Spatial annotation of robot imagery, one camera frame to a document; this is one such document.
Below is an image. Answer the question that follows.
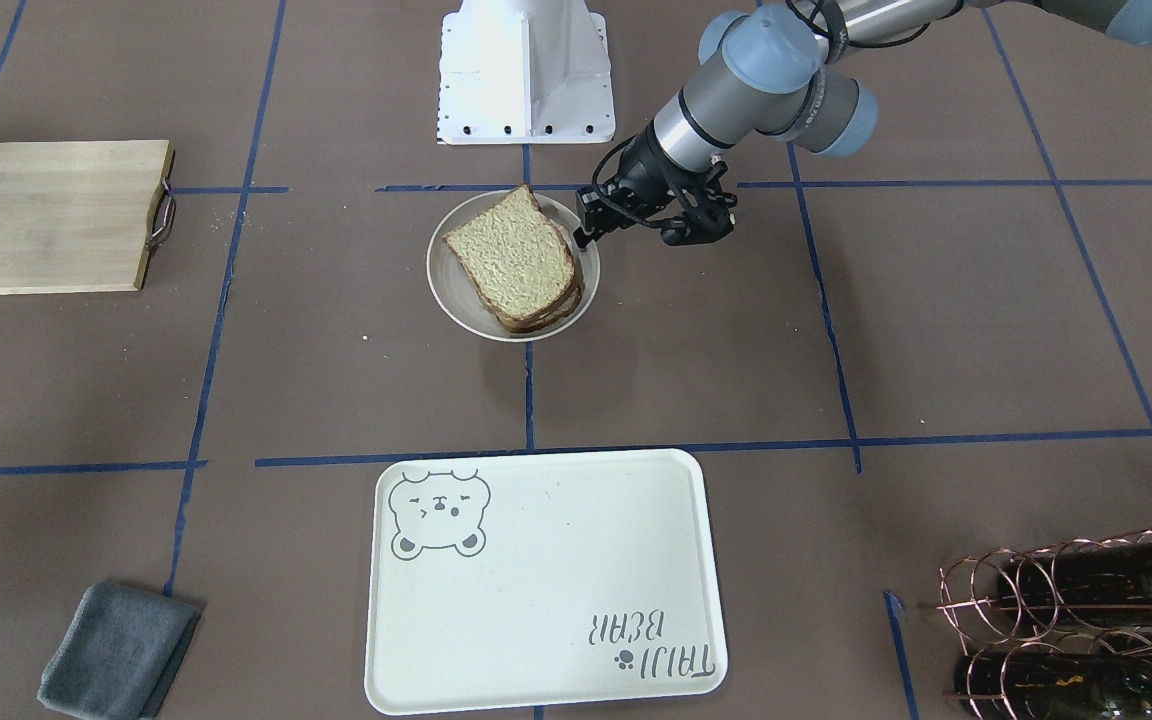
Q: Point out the dark wine bottle lower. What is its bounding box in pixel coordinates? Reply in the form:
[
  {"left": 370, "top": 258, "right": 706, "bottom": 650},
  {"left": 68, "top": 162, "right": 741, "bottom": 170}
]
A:
[{"left": 952, "top": 644, "right": 1152, "bottom": 719}]

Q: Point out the metal cutting board handle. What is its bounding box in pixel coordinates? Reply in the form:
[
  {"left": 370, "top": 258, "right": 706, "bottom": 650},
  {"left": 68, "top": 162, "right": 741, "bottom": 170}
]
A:
[{"left": 146, "top": 179, "right": 177, "bottom": 252}]

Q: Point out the bread slice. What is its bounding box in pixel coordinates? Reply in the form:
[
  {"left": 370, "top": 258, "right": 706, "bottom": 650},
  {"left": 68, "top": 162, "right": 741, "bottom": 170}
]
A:
[
  {"left": 493, "top": 260, "right": 584, "bottom": 334},
  {"left": 442, "top": 184, "right": 579, "bottom": 331}
]

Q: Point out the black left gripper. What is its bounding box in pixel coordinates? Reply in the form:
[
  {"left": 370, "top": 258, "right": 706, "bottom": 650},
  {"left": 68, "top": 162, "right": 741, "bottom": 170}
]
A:
[{"left": 573, "top": 126, "right": 738, "bottom": 251}]

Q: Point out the grey folded cloth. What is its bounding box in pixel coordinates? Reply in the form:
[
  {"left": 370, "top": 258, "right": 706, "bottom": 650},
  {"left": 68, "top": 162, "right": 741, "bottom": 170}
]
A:
[{"left": 37, "top": 582, "right": 202, "bottom": 719}]

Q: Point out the wooden cutting board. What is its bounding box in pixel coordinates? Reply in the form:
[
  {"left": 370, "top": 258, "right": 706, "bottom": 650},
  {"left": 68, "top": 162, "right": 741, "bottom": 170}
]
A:
[{"left": 0, "top": 141, "right": 174, "bottom": 295}]

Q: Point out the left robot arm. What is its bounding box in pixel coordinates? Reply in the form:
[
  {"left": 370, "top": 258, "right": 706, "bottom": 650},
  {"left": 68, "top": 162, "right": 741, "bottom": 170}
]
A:
[{"left": 573, "top": 1, "right": 967, "bottom": 249}]

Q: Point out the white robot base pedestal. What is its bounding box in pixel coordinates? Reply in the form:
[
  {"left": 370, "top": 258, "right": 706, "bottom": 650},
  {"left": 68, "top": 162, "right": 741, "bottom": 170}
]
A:
[{"left": 435, "top": 1, "right": 616, "bottom": 146}]

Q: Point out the dark wine bottle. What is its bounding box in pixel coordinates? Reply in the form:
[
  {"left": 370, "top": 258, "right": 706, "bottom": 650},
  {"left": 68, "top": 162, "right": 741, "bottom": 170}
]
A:
[
  {"left": 952, "top": 644, "right": 1152, "bottom": 719},
  {"left": 996, "top": 541, "right": 1152, "bottom": 629}
]

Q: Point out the cream bear tray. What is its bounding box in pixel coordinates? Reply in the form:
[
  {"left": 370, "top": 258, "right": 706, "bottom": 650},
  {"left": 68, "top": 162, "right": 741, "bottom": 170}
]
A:
[{"left": 364, "top": 448, "right": 730, "bottom": 717}]

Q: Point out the white round plate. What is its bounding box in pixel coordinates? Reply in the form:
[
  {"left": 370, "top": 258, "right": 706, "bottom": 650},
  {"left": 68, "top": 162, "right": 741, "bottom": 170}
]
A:
[{"left": 426, "top": 185, "right": 602, "bottom": 343}]

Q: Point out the copper wire bottle rack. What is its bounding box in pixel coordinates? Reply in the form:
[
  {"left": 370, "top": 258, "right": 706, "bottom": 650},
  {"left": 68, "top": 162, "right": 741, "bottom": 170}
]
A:
[{"left": 932, "top": 528, "right": 1152, "bottom": 719}]

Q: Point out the dark wine bottle upper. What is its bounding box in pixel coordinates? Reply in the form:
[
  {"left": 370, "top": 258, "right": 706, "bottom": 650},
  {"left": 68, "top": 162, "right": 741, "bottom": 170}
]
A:
[{"left": 996, "top": 541, "right": 1152, "bottom": 629}]

